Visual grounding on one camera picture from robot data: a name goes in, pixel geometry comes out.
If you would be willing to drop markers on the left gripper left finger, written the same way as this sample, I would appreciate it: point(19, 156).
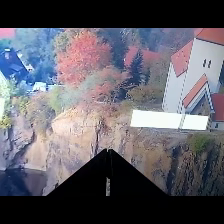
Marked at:
point(88, 180)

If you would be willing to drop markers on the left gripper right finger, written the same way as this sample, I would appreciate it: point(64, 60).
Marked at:
point(130, 180)

